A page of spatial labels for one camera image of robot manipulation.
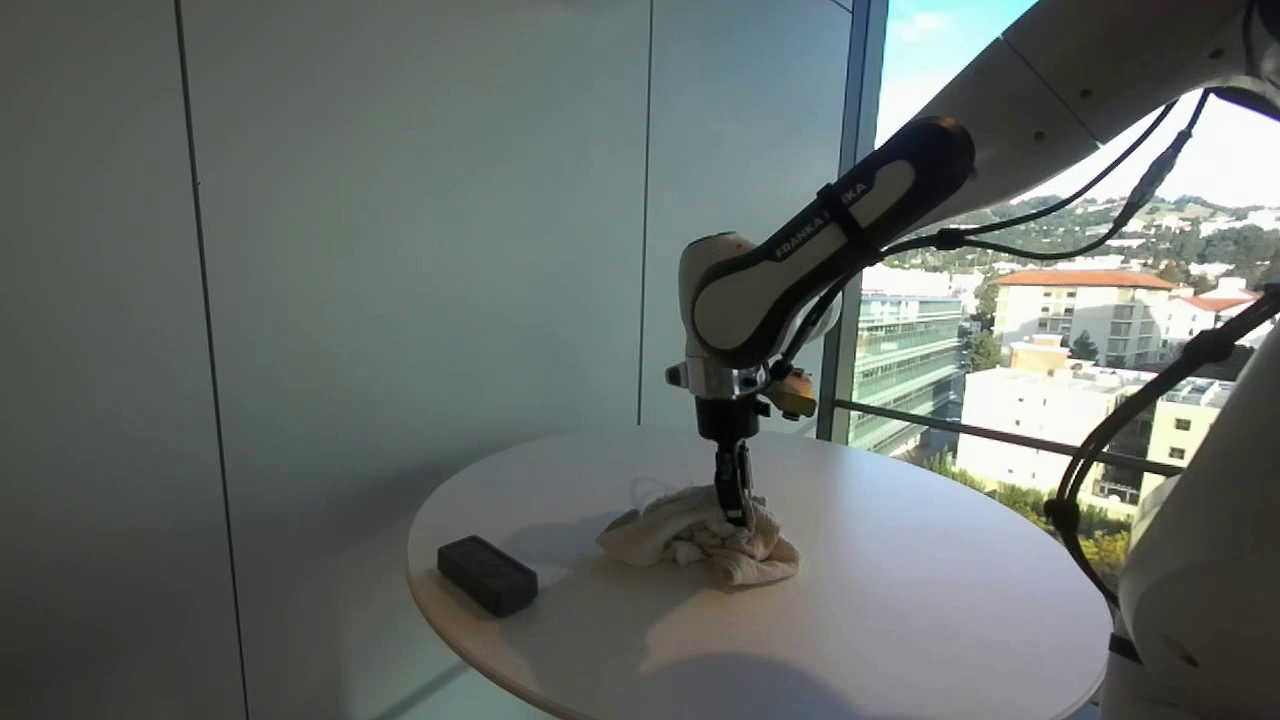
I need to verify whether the orange roofed building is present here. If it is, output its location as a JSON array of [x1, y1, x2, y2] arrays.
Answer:
[[987, 265, 1179, 372]]

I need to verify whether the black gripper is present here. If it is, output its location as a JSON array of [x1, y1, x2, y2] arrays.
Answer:
[[693, 391, 771, 529]]

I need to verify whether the thin black camera cable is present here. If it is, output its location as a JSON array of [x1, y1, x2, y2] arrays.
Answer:
[[777, 82, 1215, 372]]

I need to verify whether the glass office building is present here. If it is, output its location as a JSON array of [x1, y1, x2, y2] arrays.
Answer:
[[843, 286, 972, 459]]

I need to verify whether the dark window railing bar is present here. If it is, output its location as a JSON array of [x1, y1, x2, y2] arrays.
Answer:
[[831, 391, 1150, 475]]

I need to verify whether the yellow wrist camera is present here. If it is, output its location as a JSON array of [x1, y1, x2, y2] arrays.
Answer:
[[765, 365, 818, 420]]

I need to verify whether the yellowish building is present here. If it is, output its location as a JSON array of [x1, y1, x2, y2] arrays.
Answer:
[[1141, 372, 1241, 508]]

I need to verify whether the small dark rectangular box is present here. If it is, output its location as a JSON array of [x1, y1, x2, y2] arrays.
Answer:
[[433, 531, 544, 619]]

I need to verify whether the thick black cable loop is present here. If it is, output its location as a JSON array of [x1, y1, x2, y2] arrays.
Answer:
[[1040, 278, 1280, 611]]

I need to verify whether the dark window frame post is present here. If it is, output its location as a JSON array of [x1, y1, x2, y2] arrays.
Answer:
[[811, 0, 890, 447]]

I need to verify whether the white flat roofed building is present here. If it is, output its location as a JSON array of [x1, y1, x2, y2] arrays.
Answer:
[[951, 361, 1150, 500]]

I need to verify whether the white towel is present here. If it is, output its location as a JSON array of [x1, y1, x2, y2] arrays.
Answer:
[[593, 481, 802, 597]]

